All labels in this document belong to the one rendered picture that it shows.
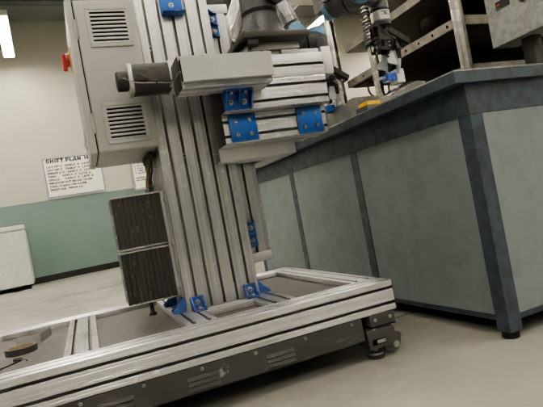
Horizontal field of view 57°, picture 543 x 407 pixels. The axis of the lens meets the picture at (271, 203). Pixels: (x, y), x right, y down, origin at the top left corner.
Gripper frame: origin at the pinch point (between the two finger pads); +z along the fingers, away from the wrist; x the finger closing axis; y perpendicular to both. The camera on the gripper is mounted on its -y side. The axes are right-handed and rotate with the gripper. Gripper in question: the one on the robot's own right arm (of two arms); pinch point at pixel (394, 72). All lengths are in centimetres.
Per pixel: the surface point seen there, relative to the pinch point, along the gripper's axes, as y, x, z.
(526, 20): -73, 4, -18
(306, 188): 16, -64, 38
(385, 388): 61, 51, 95
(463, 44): -61, -22, -18
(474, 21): -76, -28, -31
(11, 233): 206, -640, 12
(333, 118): 14.4, -29.1, 10.2
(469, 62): -62, -22, -8
